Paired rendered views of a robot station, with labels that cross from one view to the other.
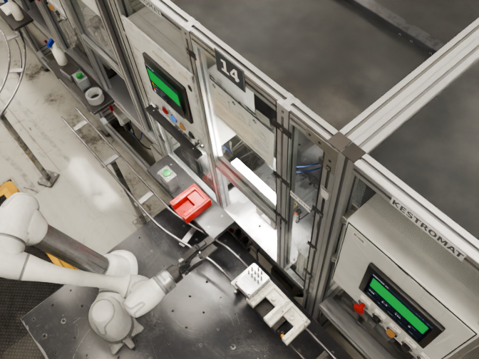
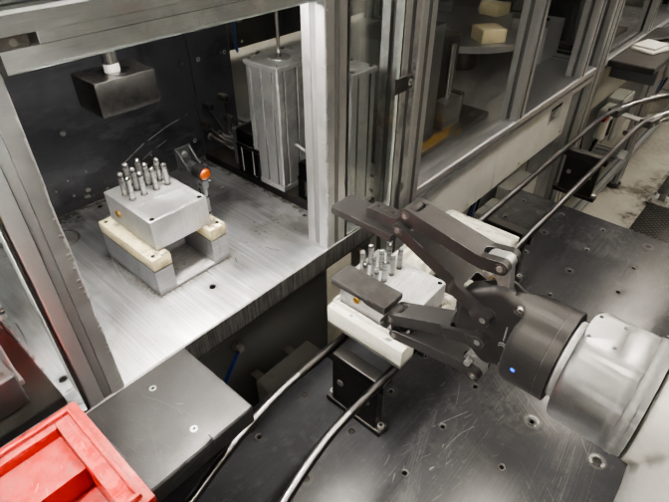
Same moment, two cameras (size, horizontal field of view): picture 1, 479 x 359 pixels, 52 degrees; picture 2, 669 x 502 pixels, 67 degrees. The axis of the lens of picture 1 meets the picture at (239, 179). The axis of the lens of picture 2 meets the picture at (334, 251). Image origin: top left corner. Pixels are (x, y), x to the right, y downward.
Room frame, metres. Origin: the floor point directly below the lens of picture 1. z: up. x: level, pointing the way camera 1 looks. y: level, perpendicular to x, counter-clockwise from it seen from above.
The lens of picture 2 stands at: (0.96, 0.54, 1.43)
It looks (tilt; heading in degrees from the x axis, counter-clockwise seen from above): 38 degrees down; 257
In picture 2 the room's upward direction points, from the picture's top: straight up
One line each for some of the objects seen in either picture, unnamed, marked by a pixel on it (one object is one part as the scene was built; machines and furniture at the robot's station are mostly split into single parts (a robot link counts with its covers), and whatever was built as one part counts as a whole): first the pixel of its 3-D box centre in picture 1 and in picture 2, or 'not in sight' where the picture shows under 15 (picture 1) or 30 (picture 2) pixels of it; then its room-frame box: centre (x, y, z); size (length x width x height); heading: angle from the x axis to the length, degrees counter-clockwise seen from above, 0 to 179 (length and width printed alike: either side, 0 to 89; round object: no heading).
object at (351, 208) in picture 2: (206, 242); (369, 216); (0.84, 0.17, 1.17); 0.07 x 0.03 x 0.01; 125
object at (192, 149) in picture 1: (173, 129); not in sight; (1.29, 0.25, 1.37); 0.36 x 0.04 x 0.04; 35
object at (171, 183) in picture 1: (170, 178); not in sight; (1.30, 0.34, 0.97); 0.08 x 0.08 x 0.12; 35
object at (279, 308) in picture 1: (269, 304); (428, 286); (0.66, -0.07, 0.84); 0.36 x 0.14 x 0.10; 35
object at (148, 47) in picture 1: (190, 73); not in sight; (1.37, 0.14, 1.60); 0.42 x 0.29 x 0.46; 35
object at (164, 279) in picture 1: (165, 281); (603, 377); (0.72, 0.35, 1.12); 0.09 x 0.06 x 0.09; 35
